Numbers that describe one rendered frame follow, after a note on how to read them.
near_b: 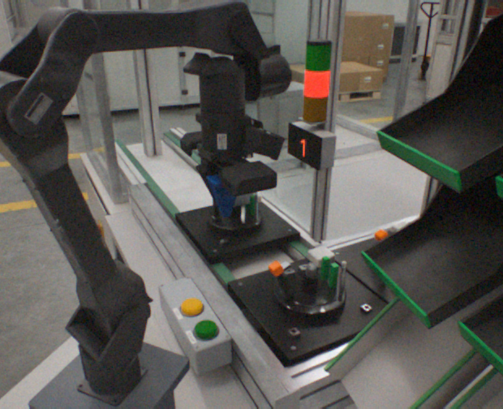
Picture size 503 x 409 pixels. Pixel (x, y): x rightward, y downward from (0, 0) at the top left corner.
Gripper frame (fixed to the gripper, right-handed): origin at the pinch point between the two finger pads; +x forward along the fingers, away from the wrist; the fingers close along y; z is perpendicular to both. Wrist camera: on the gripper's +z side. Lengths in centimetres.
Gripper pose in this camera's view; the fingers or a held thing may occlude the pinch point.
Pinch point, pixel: (225, 194)
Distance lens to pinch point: 62.4
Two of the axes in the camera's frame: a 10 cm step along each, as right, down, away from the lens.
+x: 0.0, 8.9, 4.5
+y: -4.6, -4.0, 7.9
